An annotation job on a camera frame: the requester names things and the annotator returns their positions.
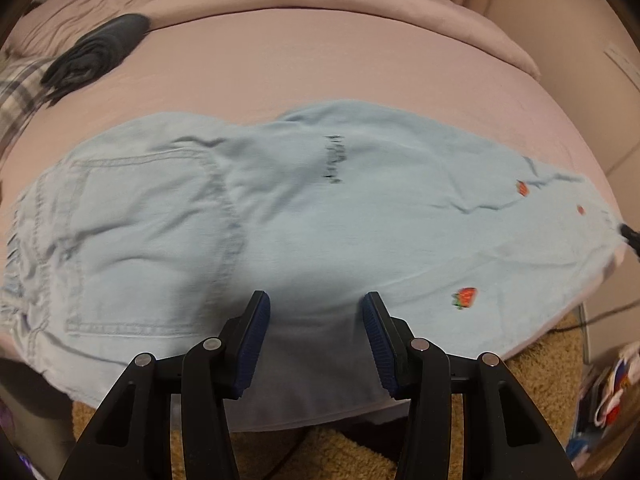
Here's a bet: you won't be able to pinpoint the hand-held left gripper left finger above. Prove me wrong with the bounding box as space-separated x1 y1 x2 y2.
57 290 272 480

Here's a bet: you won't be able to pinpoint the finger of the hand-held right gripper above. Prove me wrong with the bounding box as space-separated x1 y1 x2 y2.
619 222 640 261

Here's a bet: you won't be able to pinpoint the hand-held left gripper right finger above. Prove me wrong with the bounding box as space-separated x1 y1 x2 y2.
362 291 581 480

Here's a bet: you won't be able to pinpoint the light blue denim pants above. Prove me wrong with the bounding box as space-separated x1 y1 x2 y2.
0 100 618 406

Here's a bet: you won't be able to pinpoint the brown fluffy rug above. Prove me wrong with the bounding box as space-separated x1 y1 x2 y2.
72 305 588 480

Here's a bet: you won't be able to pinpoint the colourful clutter on floor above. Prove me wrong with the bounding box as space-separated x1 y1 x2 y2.
570 342 640 471

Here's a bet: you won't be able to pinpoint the pink bed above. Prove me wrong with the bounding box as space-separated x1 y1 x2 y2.
0 0 626 433

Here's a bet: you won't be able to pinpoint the black folded cloth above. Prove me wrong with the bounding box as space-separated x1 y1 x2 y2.
40 14 151 108

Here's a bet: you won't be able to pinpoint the plaid cloth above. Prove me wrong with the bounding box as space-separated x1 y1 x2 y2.
0 55 61 161

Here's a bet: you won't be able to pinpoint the pink blanket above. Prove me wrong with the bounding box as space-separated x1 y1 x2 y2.
15 0 541 78

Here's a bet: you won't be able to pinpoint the black cable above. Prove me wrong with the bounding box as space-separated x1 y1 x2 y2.
267 427 308 480
550 302 640 333

